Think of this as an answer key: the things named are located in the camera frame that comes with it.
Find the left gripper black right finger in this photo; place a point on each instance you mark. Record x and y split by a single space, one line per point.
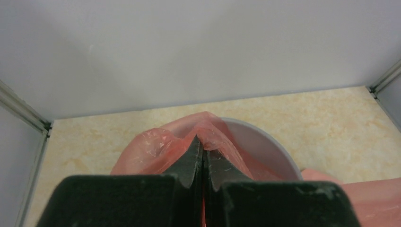
233 199

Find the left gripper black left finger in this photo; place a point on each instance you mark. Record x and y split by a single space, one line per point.
170 199

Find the grey plastic trash bin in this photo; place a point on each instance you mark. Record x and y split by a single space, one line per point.
264 158

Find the translucent red trash bag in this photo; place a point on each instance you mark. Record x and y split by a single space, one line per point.
155 150

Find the flat pink trash bag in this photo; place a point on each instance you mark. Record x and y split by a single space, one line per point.
376 203

